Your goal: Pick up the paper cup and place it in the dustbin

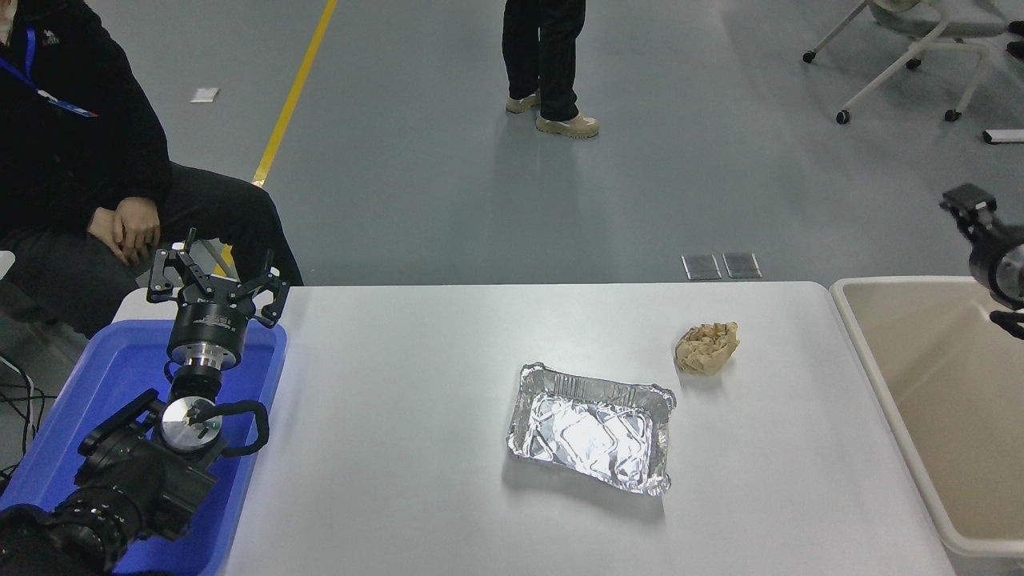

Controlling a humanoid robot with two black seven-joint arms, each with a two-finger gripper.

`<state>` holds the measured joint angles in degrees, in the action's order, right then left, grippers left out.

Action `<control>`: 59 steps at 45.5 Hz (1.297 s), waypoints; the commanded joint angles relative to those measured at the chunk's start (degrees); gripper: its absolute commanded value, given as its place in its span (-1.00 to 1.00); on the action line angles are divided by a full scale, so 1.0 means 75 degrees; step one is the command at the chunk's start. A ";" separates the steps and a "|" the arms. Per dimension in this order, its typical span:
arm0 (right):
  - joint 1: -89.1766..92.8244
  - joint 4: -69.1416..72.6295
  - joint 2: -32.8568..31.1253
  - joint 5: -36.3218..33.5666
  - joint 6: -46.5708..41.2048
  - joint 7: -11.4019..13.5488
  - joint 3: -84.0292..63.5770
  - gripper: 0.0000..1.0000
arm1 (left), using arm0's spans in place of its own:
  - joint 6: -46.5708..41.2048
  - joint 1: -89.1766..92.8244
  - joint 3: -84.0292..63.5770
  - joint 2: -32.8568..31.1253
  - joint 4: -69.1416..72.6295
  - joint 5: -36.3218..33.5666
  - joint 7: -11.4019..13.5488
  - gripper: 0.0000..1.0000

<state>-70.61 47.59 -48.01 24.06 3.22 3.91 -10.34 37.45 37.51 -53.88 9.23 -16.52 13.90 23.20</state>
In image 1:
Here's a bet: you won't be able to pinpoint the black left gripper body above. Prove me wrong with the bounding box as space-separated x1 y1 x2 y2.
169 284 252 356

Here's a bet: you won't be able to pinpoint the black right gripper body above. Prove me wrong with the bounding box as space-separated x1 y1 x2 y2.
968 228 1024 312

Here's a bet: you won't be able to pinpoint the person's hand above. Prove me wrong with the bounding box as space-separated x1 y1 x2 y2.
110 196 162 266
86 206 122 262

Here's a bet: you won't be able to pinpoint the large pale bin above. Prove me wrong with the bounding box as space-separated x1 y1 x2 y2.
830 277 1024 576

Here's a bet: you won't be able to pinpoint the blue plastic tray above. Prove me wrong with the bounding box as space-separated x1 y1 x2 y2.
0 318 287 576

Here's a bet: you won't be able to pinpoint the seated person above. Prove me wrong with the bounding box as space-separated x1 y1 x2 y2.
0 0 305 338

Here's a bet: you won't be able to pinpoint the white wheeled chair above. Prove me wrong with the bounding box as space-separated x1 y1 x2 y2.
802 0 1024 125

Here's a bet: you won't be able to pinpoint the crumpled tan paper ball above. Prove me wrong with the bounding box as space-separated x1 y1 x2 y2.
674 322 740 377

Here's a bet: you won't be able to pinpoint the silver foil tray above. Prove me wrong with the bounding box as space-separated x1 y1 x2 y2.
506 362 678 497

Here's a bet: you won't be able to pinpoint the standing person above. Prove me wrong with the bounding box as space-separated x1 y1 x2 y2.
502 0 600 140

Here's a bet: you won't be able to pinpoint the blue lanyard id badge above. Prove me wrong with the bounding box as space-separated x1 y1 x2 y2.
0 28 99 119

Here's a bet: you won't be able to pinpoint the black floor cable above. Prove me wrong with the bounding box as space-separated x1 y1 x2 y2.
0 352 58 481

